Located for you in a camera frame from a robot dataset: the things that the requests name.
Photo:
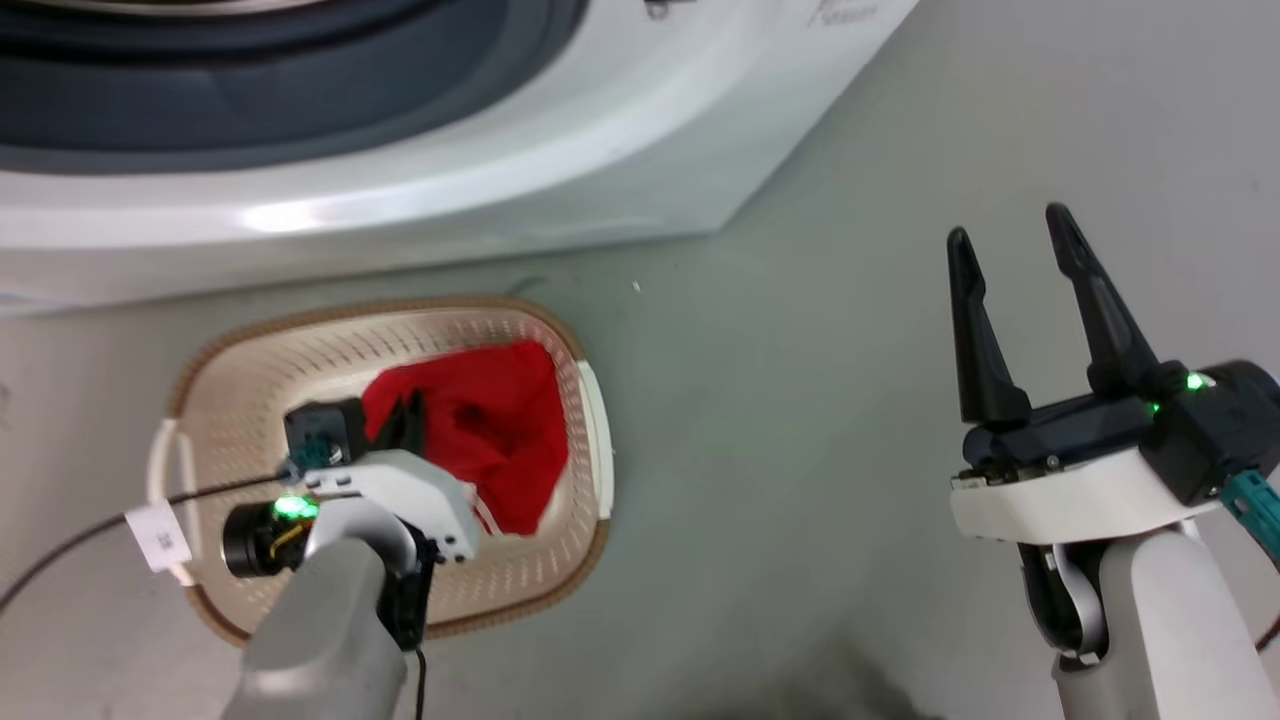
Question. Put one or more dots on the white front-load washing machine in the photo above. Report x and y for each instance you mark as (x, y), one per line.
(560, 150)

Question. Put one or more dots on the red garment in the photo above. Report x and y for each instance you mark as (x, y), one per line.
(500, 430)

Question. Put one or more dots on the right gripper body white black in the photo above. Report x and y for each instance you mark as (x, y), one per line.
(1080, 480)

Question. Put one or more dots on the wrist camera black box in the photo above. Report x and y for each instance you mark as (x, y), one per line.
(322, 432)
(1215, 425)

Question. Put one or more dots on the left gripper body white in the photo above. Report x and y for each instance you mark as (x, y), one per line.
(415, 495)

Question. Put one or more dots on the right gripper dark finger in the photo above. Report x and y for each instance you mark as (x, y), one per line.
(1100, 300)
(980, 340)

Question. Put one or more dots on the dark grey washer door seal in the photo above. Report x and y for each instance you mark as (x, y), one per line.
(250, 90)

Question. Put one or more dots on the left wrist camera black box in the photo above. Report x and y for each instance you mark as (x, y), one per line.
(322, 432)

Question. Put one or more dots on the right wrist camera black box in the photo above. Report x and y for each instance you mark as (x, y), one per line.
(1215, 425)

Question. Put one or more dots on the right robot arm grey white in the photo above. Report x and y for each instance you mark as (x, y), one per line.
(1160, 630)

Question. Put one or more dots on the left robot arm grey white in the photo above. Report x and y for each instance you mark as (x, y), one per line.
(320, 620)

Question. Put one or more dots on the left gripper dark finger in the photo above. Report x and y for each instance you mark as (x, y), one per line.
(417, 422)
(392, 428)

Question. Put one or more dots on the beige perforated laundry basket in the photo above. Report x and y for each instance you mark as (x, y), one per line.
(260, 385)

